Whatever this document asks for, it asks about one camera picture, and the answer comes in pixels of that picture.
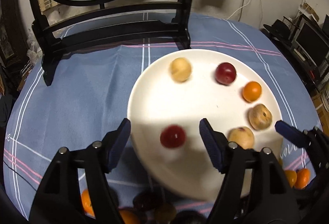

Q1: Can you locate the large orange mandarin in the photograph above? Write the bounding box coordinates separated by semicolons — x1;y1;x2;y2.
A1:
81;189;95;217

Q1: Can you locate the large tan passion fruit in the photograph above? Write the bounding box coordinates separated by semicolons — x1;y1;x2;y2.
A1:
248;104;272;130

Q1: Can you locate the tan round fruit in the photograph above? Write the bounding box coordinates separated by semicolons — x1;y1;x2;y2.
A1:
227;126;255;149

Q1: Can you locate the small orange mandarin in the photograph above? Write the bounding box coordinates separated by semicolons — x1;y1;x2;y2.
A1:
119;209;140;224

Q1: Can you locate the orange kumquat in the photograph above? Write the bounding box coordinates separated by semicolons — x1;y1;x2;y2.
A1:
242;81;262;103

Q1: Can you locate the red plum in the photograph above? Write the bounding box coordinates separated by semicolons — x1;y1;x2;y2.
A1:
215;62;236;86

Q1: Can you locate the red cherry tomato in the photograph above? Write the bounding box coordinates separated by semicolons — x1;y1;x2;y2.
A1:
160;125;186;149

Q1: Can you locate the pale yellow round fruit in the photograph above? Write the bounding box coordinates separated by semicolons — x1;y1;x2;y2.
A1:
169;57;192;83

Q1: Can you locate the yellow-green orange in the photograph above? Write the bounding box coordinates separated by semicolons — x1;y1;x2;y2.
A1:
278;158;283;167

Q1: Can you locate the large dark mangosteen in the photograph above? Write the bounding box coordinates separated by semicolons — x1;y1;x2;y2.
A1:
133;187;177;223

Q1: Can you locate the computer monitor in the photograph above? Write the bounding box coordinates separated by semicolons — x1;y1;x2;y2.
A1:
293;17;328;67

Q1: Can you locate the blue striped tablecloth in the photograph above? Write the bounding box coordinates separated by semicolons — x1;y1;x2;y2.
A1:
3;14;321;217

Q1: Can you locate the black hat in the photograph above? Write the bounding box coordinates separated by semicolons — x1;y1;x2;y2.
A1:
263;19;291;40

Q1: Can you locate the white oval plate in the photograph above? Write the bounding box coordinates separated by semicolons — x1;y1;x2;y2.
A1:
126;48;284;201

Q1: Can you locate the round goldfish screen stand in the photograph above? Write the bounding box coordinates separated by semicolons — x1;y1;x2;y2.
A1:
30;0;192;86

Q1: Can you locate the white power cable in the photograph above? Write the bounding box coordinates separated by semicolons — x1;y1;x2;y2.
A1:
226;0;257;21

